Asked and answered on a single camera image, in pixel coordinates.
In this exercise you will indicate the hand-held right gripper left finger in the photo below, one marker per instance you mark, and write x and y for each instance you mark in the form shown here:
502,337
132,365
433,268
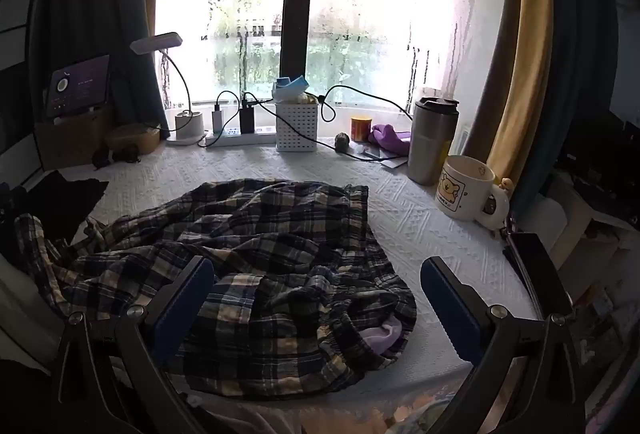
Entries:
185,304

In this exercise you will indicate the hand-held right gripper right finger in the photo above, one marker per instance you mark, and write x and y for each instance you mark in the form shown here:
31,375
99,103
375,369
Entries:
450,304

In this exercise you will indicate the plaid pants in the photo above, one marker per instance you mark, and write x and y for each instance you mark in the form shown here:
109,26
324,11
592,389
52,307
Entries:
275,239

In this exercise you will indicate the white textured table cover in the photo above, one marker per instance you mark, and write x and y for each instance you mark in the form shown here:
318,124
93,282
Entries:
425,214

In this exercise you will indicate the white cartoon mug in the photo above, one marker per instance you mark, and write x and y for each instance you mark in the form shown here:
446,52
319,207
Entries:
465,194

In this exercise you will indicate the papers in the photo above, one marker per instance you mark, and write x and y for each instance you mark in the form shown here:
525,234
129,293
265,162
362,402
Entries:
390,160

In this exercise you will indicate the black cloth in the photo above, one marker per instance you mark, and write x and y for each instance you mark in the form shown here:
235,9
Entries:
60,204

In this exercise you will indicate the steel tumbler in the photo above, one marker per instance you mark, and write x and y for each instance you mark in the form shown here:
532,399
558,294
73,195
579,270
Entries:
430,144

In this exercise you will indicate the small black object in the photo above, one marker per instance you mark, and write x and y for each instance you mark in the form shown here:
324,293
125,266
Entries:
125,154

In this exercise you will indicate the white power strip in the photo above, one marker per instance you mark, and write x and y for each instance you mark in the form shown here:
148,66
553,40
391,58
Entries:
235,139

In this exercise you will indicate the brown round container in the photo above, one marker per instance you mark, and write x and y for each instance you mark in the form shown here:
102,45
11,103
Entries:
132,136

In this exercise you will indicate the white desk lamp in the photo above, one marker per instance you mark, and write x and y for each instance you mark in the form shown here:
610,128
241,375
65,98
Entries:
192,126

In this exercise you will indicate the purple cloth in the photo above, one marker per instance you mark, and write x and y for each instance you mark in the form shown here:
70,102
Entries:
390,136

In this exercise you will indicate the white charger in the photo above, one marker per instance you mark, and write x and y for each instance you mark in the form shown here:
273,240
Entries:
217,119

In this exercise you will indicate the small grey ball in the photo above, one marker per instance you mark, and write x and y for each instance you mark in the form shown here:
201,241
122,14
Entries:
342,141

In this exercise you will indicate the black charger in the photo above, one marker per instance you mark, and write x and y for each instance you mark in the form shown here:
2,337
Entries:
247,119

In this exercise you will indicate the orange can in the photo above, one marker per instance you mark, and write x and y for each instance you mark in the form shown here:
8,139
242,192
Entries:
361,130

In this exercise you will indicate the white perforated basket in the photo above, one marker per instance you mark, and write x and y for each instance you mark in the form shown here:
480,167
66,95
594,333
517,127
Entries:
296,129

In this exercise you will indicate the black electronic device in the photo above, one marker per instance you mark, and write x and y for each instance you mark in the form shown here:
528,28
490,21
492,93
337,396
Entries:
600,139

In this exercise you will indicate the blue tissue packet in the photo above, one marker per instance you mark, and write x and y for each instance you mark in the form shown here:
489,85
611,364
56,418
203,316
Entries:
290,86

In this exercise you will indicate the tablet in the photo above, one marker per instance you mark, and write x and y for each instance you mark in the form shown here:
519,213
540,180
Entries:
80,84

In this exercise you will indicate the dark teal curtain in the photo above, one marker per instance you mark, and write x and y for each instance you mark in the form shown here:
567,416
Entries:
100,14
580,64

